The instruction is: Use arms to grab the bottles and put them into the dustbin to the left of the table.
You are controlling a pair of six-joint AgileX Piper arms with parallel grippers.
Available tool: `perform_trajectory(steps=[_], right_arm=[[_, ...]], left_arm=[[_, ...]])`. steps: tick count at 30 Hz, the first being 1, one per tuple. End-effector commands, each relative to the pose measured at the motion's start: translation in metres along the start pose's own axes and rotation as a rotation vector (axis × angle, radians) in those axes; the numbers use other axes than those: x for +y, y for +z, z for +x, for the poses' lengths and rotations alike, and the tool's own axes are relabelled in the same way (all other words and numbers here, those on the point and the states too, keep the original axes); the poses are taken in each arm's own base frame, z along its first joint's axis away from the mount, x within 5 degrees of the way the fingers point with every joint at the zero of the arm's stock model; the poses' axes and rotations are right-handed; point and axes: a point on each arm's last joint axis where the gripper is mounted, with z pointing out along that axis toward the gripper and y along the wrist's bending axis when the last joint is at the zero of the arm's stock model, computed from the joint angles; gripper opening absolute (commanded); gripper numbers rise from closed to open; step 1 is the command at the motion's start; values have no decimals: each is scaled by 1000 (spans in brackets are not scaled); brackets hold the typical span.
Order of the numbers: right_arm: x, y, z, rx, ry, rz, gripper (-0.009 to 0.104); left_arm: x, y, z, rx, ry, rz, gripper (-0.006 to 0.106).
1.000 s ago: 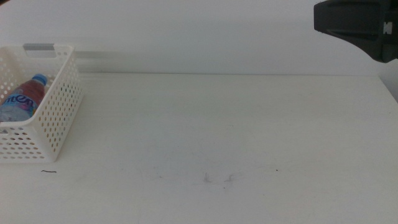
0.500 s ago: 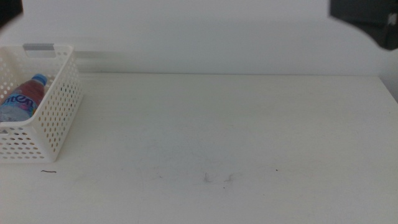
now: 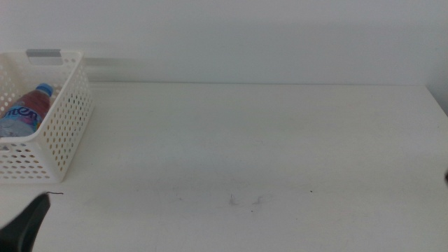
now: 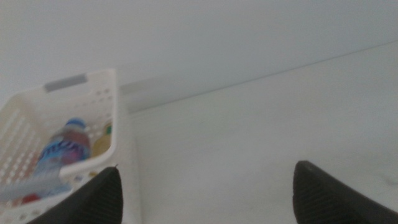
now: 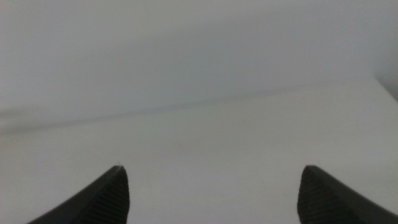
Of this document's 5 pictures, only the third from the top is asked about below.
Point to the white perforated plastic basket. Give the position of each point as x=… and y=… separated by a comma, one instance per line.
x=70, y=105

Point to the small black thread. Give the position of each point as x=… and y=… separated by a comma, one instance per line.
x=57, y=192

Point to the clear water bottle blue cap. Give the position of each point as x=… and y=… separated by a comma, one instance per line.
x=24, y=115

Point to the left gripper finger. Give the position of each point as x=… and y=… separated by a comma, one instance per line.
x=24, y=224

